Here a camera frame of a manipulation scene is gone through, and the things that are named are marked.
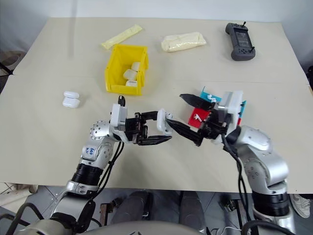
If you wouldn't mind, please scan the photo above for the long yellow pouch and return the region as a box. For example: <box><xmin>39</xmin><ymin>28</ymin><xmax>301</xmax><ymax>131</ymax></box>
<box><xmin>101</xmin><ymin>24</ymin><xmax>143</xmax><ymax>50</ymax></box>

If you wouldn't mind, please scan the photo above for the yellow plastic bin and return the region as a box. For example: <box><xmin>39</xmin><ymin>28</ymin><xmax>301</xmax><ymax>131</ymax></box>
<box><xmin>104</xmin><ymin>44</ymin><xmax>150</xmax><ymax>96</ymax></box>

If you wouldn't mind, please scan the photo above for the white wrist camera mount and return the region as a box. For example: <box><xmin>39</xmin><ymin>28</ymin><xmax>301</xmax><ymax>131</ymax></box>
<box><xmin>109</xmin><ymin>103</ymin><xmax>130</xmax><ymax>143</ymax></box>
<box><xmin>218</xmin><ymin>90</ymin><xmax>246</xmax><ymax>128</ymax></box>

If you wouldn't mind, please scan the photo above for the cream filled plastic bag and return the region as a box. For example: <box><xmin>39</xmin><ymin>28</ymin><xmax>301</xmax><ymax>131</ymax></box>
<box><xmin>161</xmin><ymin>31</ymin><xmax>207</xmax><ymax>53</ymax></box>

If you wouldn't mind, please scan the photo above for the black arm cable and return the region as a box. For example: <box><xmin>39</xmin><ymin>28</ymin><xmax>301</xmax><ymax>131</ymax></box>
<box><xmin>73</xmin><ymin>140</ymin><xmax>126</xmax><ymax>233</ymax></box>
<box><xmin>220</xmin><ymin>134</ymin><xmax>257</xmax><ymax>235</ymax></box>

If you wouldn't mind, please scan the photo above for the white sneaker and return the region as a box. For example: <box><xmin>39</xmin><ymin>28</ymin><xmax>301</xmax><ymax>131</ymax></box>
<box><xmin>290</xmin><ymin>193</ymin><xmax>313</xmax><ymax>219</ymax></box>

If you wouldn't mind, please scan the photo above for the grey robot torso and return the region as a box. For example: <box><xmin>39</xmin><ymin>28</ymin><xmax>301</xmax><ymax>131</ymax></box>
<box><xmin>24</xmin><ymin>216</ymin><xmax>189</xmax><ymax>235</ymax></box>

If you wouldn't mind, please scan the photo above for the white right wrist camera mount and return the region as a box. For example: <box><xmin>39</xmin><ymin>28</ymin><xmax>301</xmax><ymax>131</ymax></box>
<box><xmin>218</xmin><ymin>90</ymin><xmax>246</xmax><ymax>128</ymax></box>

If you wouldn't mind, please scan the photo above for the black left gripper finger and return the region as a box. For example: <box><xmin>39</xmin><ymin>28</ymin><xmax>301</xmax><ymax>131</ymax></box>
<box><xmin>140</xmin><ymin>110</ymin><xmax>160</xmax><ymax>126</ymax></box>
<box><xmin>137</xmin><ymin>135</ymin><xmax>173</xmax><ymax>147</ymax></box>

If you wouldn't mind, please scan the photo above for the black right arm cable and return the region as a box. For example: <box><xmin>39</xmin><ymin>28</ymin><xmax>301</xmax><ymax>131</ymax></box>
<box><xmin>220</xmin><ymin>134</ymin><xmax>257</xmax><ymax>235</ymax></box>

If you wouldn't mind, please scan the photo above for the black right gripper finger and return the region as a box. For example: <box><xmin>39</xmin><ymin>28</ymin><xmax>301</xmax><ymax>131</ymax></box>
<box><xmin>166</xmin><ymin>118</ymin><xmax>205</xmax><ymax>148</ymax></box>
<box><xmin>179</xmin><ymin>93</ymin><xmax>216</xmax><ymax>111</ymax></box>

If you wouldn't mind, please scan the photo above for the red earbud holder block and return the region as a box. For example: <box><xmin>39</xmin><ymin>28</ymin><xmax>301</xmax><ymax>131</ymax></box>
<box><xmin>187</xmin><ymin>107</ymin><xmax>243</xmax><ymax>129</ymax></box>

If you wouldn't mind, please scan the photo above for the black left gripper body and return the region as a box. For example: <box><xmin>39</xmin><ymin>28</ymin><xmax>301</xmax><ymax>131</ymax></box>
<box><xmin>125</xmin><ymin>112</ymin><xmax>149</xmax><ymax>145</ymax></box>

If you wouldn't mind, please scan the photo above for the grey handheld remote controller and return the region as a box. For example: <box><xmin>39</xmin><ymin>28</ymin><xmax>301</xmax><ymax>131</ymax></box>
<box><xmin>224</xmin><ymin>22</ymin><xmax>257</xmax><ymax>62</ymax></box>

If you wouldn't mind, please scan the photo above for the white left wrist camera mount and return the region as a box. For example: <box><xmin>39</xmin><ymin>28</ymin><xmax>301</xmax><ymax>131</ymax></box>
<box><xmin>109</xmin><ymin>103</ymin><xmax>130</xmax><ymax>143</ymax></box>

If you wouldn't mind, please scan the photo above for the dark grey rounded shape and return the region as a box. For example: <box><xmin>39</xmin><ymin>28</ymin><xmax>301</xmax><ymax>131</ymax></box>
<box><xmin>110</xmin><ymin>190</ymin><xmax>157</xmax><ymax>225</ymax></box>
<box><xmin>179</xmin><ymin>190</ymin><xmax>208</xmax><ymax>232</ymax></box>

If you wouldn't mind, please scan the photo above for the teal earbud holder block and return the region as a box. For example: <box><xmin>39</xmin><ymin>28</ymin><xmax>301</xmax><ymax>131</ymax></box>
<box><xmin>199</xmin><ymin>86</ymin><xmax>248</xmax><ymax>119</ymax></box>

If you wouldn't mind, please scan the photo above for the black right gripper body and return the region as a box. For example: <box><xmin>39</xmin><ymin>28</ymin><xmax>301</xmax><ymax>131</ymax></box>
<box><xmin>199</xmin><ymin>107</ymin><xmax>233</xmax><ymax>141</ymax></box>

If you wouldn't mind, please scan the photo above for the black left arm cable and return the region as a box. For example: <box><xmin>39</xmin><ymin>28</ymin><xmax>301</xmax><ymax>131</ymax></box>
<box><xmin>73</xmin><ymin>140</ymin><xmax>126</xmax><ymax>233</ymax></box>

